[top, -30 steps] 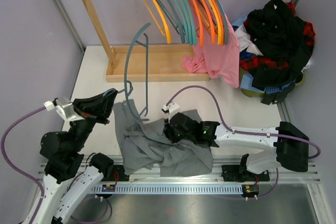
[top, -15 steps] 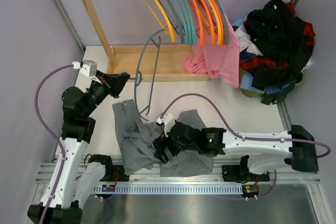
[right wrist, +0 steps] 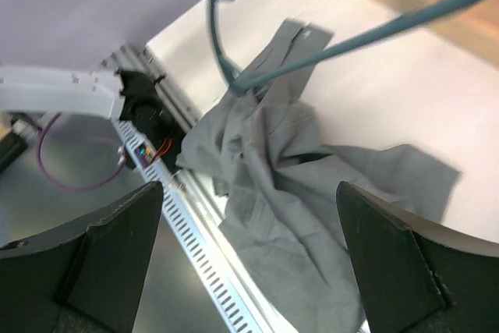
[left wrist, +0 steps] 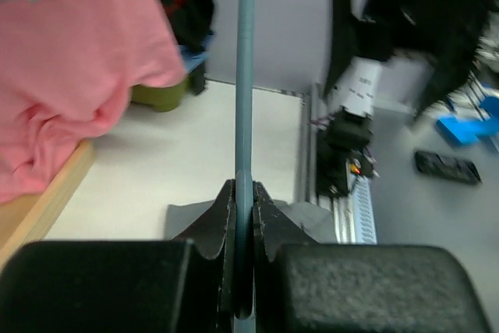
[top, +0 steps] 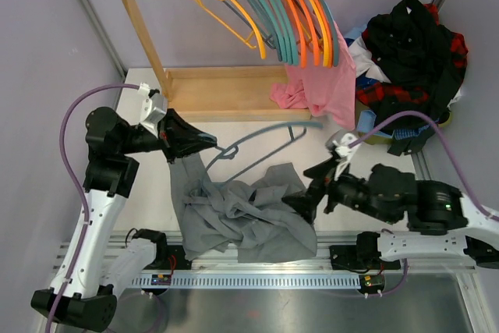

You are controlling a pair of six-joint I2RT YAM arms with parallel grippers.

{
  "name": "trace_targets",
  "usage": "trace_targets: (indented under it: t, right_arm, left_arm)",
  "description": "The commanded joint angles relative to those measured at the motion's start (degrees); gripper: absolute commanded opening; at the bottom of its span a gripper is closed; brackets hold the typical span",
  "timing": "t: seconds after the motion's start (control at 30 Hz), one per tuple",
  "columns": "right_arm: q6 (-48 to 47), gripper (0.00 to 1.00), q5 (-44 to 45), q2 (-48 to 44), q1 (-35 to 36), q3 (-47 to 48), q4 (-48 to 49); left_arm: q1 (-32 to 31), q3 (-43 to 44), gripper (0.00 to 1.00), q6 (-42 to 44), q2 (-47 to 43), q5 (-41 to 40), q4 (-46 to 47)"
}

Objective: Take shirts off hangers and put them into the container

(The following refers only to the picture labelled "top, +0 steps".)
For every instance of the red black plaid shirt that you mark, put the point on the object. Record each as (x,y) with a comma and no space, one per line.
(390,93)

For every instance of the white shirt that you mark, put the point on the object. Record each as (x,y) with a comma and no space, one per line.
(364,63)

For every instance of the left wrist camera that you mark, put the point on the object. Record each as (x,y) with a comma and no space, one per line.
(153,108)

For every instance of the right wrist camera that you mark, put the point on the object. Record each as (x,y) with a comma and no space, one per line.
(343,145)

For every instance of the olive green laundry basket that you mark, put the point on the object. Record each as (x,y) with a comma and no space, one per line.
(416,137)

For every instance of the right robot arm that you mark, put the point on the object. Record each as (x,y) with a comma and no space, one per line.
(442,221)

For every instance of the grey shirt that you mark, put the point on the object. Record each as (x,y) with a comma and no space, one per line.
(250,216)

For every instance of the aluminium rail base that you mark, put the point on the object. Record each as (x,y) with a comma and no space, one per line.
(124,267)

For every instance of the yellow orange plastic hanger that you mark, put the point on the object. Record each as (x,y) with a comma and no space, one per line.
(254,40)

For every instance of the wooden clothes rack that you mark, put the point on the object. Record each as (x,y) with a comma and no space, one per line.
(216,94)

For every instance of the light blue shirt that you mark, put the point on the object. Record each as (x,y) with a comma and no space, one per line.
(366,121)

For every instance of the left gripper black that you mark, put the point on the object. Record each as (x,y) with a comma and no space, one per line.
(178,138)

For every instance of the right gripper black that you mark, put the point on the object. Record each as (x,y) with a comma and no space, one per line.
(324,182)

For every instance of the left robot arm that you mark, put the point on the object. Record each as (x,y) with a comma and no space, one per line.
(83,294)

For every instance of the teal plastic hanger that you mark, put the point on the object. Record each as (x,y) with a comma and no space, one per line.
(252,14)

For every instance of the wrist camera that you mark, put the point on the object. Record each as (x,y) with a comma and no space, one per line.
(343,145)
(153,108)

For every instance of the grey blue plastic hanger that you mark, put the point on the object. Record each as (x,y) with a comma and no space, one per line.
(267,142)

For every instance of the pink shirt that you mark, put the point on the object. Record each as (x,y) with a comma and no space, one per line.
(321,90)

